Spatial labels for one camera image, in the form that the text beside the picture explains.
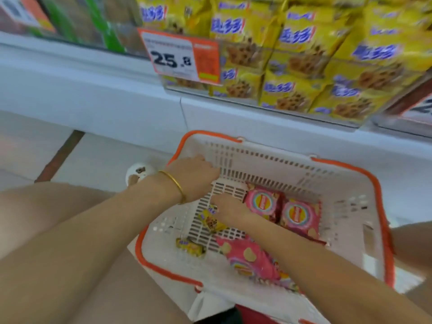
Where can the orange white price tag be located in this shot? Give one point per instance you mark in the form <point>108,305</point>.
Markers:
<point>25,11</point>
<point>418,109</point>
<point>180,57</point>

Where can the person's left fingers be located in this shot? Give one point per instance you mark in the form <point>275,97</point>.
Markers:
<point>212,172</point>

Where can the small yellow cookie packet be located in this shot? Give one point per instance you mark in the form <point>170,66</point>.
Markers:
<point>210,222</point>
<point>190,247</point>

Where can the person's right fingers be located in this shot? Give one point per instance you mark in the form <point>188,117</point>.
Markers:
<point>220,203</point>

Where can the person's right leg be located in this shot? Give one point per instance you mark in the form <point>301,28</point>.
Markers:
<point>414,248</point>

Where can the person's right hand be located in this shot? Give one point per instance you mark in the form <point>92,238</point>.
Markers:
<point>231,209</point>

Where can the white store shelf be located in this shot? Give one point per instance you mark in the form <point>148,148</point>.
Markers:
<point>101,97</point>

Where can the large pink chip bag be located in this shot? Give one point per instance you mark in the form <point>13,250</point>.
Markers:
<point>247,259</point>

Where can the stack of yellow cookie bags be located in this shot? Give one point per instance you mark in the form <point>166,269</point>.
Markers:
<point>303,53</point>

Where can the pink round-label biscuit packet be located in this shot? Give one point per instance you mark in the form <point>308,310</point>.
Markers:
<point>300,217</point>
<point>264,203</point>

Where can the row of green snack packets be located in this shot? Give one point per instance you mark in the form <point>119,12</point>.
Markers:
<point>84,21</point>

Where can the person's left hand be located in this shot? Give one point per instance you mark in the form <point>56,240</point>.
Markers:
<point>190,178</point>

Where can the red and black clothing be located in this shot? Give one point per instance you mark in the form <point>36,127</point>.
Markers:
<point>249,316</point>

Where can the white patterned shoe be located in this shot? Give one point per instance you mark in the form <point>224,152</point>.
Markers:
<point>138,172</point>

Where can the person's right forearm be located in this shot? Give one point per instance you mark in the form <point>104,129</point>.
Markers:
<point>324,273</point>

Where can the white orange-rimmed shopping basket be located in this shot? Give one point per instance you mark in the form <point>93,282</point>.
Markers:
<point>341,202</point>

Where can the person's left forearm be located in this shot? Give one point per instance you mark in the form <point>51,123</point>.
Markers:
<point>101,239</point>

